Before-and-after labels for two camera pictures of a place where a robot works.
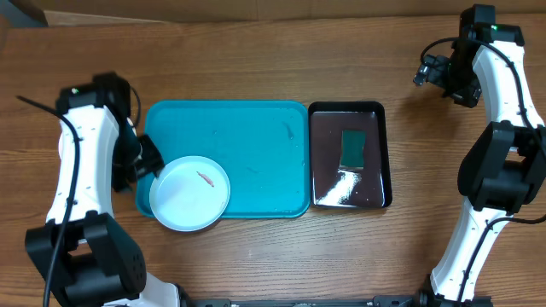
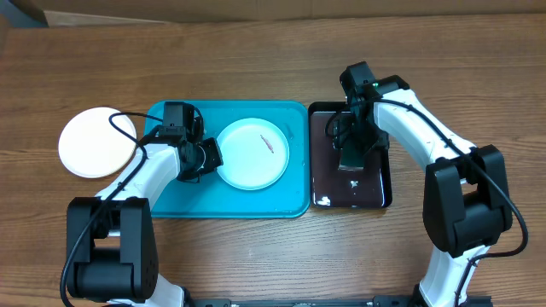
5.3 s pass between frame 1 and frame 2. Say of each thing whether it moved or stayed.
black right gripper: moved
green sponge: stayed
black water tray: stayed
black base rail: stayed
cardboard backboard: stayed
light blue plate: moved
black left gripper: moved
